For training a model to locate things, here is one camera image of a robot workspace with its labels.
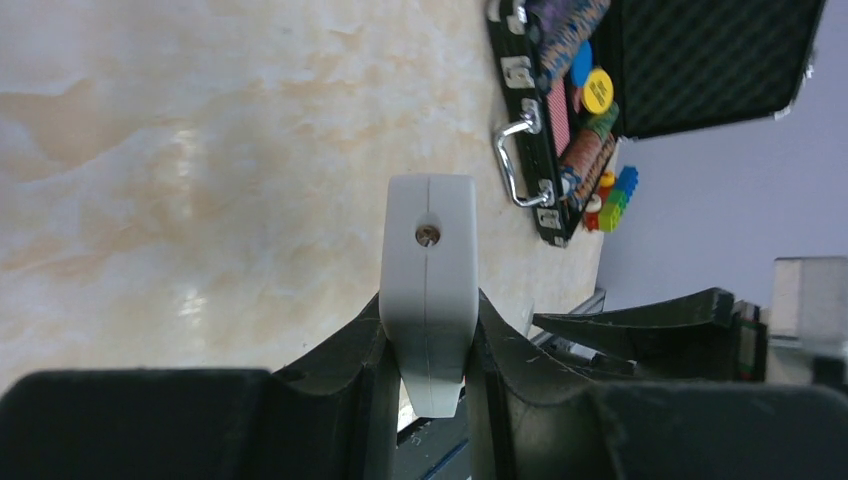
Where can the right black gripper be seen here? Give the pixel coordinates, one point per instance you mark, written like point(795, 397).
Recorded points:
point(690, 337)

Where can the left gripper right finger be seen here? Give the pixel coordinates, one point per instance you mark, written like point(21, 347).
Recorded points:
point(532, 416)

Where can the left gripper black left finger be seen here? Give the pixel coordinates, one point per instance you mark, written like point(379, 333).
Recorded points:
point(331, 414)

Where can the colourful toy bricks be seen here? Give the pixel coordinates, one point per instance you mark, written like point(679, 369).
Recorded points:
point(610, 201)

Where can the yellow poker chip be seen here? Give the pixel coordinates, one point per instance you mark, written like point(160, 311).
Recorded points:
point(598, 92)

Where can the black poker chip case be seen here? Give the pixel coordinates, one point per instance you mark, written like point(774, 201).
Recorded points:
point(676, 66)

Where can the blue poker chip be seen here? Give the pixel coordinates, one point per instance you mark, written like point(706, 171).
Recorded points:
point(582, 65)

